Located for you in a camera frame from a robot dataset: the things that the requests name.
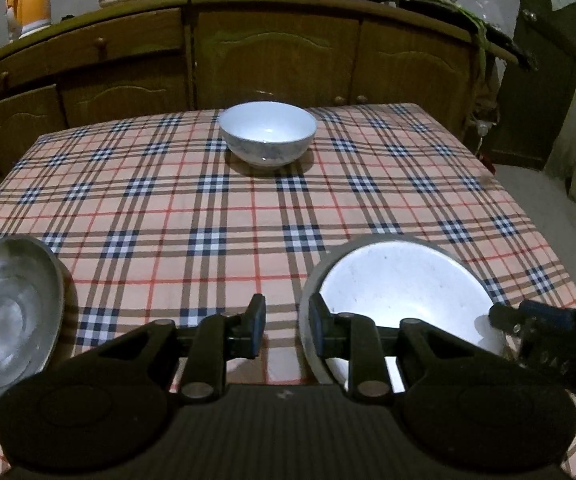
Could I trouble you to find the green leek stalks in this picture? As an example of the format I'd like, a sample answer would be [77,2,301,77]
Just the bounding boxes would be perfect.
[413,0,492,86]

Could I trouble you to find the stainless steel plate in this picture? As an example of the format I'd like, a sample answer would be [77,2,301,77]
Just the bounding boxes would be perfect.
[0,236,65,409]

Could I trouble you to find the wooden kitchen cabinet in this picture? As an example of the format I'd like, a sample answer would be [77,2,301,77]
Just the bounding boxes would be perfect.
[0,0,524,196]

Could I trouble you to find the dark vegetable bundle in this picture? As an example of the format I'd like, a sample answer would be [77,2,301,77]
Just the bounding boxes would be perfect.
[448,7,539,71]

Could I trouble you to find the small white ceramic bowl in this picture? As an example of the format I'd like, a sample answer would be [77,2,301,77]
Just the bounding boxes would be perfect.
[299,234,511,387]

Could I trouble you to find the plaid tablecloth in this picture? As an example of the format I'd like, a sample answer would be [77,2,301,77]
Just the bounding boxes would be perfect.
[0,103,576,477]

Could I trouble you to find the dark green door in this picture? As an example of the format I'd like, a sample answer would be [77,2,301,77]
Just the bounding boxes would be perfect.
[488,0,576,171]

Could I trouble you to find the orange electric kettle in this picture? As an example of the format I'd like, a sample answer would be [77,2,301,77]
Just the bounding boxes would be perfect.
[5,0,53,41]

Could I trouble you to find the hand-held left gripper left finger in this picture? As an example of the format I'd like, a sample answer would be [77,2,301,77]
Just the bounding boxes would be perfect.
[80,292,269,404]

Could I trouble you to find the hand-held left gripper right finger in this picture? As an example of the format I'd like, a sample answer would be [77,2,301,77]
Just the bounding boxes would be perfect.
[308,291,500,406]

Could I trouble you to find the large white ceramic bowl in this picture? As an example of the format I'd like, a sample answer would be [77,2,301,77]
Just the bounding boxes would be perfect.
[218,101,317,168]

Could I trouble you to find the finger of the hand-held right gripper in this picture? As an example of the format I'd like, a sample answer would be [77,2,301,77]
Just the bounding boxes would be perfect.
[488,300,576,335]

